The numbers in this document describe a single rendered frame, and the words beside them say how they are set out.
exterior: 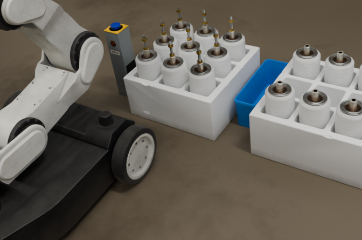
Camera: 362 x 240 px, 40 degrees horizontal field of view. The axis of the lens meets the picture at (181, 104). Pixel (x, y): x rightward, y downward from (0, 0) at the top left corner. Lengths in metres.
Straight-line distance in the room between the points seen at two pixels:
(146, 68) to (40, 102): 0.46
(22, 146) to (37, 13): 0.39
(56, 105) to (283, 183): 0.78
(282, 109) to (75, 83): 0.67
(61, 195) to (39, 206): 0.07
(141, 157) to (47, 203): 0.37
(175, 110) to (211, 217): 0.46
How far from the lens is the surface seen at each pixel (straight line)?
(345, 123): 1.58
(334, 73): 1.79
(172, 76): 1.82
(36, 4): 1.48
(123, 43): 2.00
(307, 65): 1.81
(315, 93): 1.60
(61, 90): 1.67
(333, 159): 1.65
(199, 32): 2.00
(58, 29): 1.61
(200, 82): 1.76
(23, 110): 1.62
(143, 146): 1.71
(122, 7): 2.89
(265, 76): 2.07
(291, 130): 1.64
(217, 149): 1.82
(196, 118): 1.82
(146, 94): 1.91
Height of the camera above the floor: 1.24
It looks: 37 degrees down
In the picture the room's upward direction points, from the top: 9 degrees counter-clockwise
